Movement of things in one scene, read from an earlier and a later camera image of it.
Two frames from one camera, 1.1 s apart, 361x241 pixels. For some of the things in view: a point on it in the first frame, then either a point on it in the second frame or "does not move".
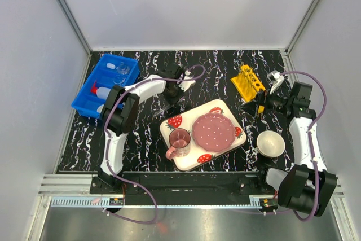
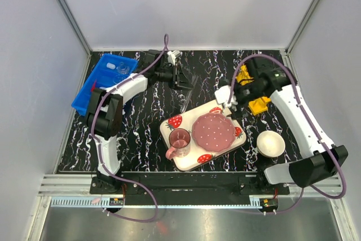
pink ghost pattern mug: [180, 141] does not move
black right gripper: [263, 99] to [237, 113]
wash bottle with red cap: [101, 92] does not move
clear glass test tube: [162, 110] to [195, 78]
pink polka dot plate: [214, 132] does not move
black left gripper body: [173, 96] to [168, 75]
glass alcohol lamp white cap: [122, 69] does not move
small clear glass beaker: [119, 79] does not move
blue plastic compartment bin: [109, 71] does not move
